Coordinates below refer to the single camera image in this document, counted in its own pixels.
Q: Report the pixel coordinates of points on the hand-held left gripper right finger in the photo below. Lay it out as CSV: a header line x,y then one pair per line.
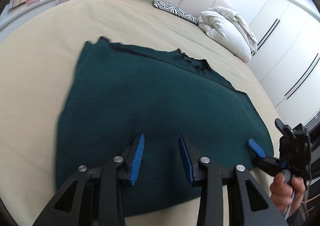
x,y
185,159

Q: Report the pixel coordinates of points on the cream folded duvet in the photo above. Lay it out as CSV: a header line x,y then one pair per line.
x,y
241,20

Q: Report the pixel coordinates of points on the white window ledge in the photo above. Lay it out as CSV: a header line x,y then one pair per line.
x,y
25,13

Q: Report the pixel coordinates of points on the person's right hand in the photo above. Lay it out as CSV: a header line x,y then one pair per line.
x,y
281,191

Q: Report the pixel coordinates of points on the dark green sweater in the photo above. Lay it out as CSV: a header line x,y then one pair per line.
x,y
150,96

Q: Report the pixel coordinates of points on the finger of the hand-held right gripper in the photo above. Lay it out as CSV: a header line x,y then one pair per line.
x,y
256,148

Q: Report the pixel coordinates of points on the zebra print pillow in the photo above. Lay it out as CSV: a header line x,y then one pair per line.
x,y
175,11

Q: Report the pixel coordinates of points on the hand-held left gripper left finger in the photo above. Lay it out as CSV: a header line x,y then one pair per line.
x,y
136,159

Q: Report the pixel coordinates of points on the bed with beige sheet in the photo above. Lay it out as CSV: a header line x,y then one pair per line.
x,y
37,66

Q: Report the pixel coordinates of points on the white rumpled duvet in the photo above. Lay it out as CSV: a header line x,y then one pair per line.
x,y
230,38

